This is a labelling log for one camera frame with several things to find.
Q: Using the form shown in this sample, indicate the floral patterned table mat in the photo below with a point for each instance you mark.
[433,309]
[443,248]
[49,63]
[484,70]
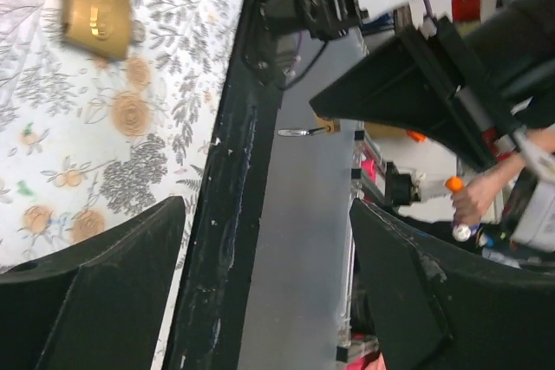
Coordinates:
[87,143]

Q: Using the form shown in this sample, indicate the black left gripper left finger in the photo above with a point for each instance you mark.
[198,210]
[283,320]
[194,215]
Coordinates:
[97,304]

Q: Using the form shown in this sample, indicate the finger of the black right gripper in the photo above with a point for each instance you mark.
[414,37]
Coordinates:
[433,85]

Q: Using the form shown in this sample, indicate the large brass padlock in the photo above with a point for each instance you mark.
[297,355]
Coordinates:
[105,28]

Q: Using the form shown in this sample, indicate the orange handled tool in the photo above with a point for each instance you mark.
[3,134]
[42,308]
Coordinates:
[466,219]

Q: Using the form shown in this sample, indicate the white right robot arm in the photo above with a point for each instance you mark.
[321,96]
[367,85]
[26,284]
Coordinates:
[515,46]

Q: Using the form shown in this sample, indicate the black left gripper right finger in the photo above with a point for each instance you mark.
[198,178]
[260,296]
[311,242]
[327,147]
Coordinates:
[436,306]

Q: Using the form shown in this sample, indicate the person's hand in background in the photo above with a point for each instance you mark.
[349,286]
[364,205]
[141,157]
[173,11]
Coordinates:
[487,186]

